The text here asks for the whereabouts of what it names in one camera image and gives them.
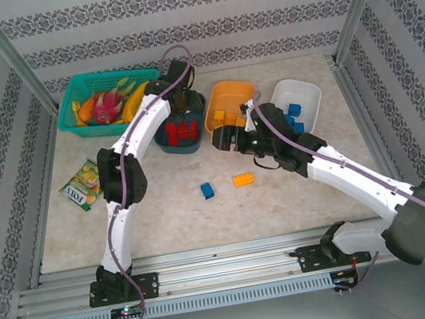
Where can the green plastic basket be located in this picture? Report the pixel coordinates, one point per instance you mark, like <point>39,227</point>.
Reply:
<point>82,129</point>

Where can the white plastic container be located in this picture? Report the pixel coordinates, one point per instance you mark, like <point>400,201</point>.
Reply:
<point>294,90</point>

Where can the aluminium frame post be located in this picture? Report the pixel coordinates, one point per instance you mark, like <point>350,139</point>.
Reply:
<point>359,2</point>
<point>12,57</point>

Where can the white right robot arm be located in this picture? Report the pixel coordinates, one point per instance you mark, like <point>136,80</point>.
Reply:
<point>361,180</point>

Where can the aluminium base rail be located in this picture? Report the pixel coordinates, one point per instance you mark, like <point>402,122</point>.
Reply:
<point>221,267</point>

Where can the small circuit board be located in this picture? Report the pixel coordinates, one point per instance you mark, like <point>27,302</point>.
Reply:
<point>127,311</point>
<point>347,280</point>

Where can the long red lego brick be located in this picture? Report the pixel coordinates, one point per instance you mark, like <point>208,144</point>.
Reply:
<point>172,133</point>

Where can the yellow two-by-four lego brick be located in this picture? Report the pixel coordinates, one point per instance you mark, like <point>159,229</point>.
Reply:
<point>244,179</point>

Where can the yellow toy banana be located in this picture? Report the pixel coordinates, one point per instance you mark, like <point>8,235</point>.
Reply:
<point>134,101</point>

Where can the small yellow toy fruit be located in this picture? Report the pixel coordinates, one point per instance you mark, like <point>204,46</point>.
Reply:
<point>76,113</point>

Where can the red square lego brick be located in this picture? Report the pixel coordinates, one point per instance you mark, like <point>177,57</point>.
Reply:
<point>193,129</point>

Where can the aluminium side rail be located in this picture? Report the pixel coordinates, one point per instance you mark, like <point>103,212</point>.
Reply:
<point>362,111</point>
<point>45,200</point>

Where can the pink toy dragon fruit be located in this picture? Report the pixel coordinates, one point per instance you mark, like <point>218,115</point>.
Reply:
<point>103,110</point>

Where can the orange plastic container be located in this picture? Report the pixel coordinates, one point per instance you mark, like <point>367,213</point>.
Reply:
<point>227,96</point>

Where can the green Foxs candy bag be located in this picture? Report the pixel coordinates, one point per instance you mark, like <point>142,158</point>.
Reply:
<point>81,186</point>

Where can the orange toy fruit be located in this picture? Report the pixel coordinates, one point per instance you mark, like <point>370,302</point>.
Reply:
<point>86,110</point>

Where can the teal plastic container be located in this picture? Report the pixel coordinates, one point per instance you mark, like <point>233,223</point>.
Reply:
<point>182,149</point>

